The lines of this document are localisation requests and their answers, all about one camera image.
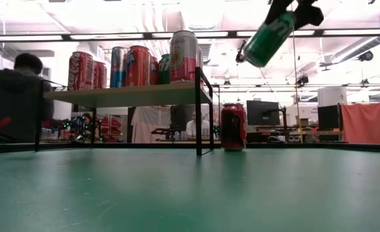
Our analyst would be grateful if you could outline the green Sprite can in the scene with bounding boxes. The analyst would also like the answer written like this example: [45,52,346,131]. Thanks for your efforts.
[158,53,172,86]
[243,11,297,68]

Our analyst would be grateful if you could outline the red Coca-Cola can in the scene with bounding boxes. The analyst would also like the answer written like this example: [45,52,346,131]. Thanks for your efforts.
[66,50,95,92]
[220,102,247,152]
[92,60,108,90]

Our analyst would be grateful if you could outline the slim silver can blue tab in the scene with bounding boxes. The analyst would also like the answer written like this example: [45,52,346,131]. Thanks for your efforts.
[110,46,128,88]

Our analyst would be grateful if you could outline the black overhead beam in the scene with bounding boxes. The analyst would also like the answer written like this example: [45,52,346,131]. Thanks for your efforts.
[0,28,380,43]

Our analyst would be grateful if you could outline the black ceiling spotlight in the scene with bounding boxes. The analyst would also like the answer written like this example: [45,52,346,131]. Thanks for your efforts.
[357,50,374,62]

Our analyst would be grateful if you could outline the black monitor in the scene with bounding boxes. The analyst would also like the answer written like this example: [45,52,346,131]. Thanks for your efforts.
[246,99,281,126]
[317,104,342,131]

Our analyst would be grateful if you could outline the orange red fabric panel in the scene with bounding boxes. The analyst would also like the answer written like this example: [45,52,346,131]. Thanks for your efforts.
[340,101,380,145]

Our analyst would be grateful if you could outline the person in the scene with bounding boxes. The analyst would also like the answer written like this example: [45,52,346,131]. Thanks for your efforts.
[78,111,102,142]
[0,52,55,144]
[185,110,212,141]

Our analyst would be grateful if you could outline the white hanging shirt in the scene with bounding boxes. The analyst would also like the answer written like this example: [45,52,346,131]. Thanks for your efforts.
[130,106,173,144]

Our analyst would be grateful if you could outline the red storage bins rack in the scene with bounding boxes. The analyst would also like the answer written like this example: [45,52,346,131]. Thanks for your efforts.
[95,114,125,143]

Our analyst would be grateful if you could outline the black robot green lights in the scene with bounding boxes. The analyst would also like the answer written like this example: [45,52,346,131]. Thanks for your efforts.
[55,115,81,142]

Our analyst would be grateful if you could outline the black hanging camera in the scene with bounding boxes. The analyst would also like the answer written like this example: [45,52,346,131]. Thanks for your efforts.
[235,39,253,64]
[295,74,310,88]

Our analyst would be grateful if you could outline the black table frame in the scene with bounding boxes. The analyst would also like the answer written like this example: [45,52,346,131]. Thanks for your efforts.
[0,141,380,155]

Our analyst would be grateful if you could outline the wooden shelf black metal frame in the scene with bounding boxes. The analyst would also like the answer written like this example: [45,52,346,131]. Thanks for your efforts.
[34,66,221,157]

